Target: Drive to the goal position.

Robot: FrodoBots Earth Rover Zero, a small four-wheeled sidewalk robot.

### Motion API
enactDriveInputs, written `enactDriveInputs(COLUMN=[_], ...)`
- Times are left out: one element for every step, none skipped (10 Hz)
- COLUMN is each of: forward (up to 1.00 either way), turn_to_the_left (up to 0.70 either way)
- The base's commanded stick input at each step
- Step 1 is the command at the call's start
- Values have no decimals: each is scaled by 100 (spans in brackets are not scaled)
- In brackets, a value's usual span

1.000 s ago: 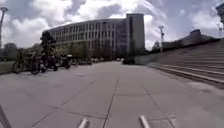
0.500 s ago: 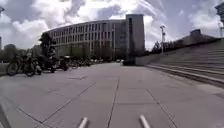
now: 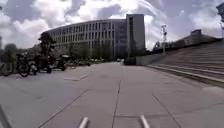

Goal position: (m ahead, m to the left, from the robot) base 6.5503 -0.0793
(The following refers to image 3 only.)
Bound grey paved plaza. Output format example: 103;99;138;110
0;61;224;128

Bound row of trees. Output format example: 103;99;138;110
53;43;116;63

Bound large grey building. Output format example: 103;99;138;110
41;13;147;61

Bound pole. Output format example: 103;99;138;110
161;23;168;54

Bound robot's own part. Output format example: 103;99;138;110
139;114;151;128
78;116;90;128

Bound dark tree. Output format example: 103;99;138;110
37;31;58;58

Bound row of parked two-wheelers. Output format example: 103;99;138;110
0;49;73;78

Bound broad grey stone steps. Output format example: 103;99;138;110
144;39;224;88

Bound low brown building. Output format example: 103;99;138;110
173;28;221;49

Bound low grey wall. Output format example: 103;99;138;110
123;53;164;66

